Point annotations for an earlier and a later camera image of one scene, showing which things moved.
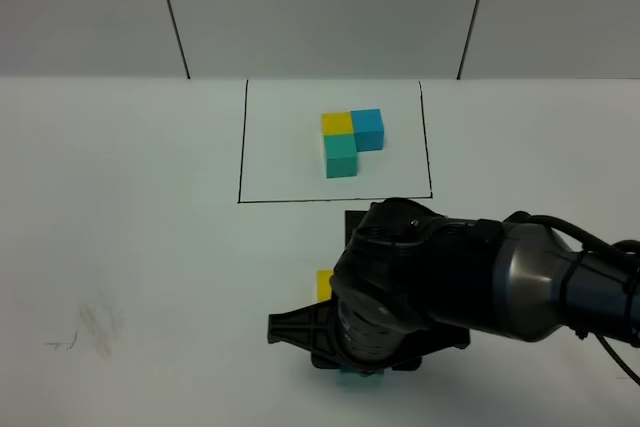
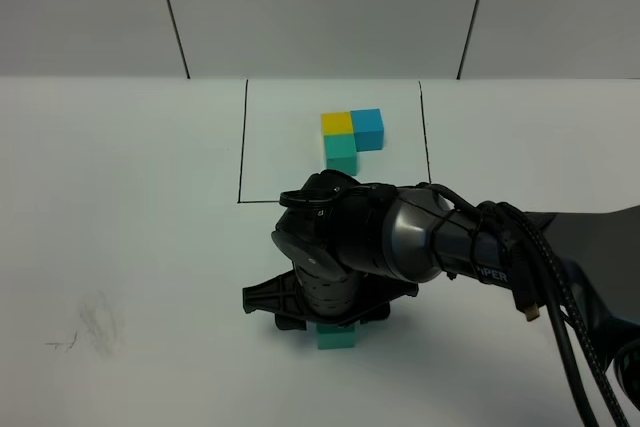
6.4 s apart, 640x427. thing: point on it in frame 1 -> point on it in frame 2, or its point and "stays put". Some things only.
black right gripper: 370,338 -> 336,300
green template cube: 341,156 stays put
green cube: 351,377 -> 331,336
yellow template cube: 337,123 stays put
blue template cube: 368,126 stays put
